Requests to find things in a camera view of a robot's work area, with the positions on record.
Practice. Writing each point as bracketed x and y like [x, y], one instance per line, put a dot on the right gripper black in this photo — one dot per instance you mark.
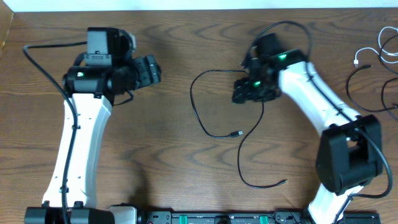
[244, 88]

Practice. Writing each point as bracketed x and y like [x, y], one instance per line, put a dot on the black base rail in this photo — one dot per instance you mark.
[224, 217]

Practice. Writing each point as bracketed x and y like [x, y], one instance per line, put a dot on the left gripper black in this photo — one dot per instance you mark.
[149, 70]

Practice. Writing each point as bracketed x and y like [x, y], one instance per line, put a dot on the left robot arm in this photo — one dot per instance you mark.
[105, 70]

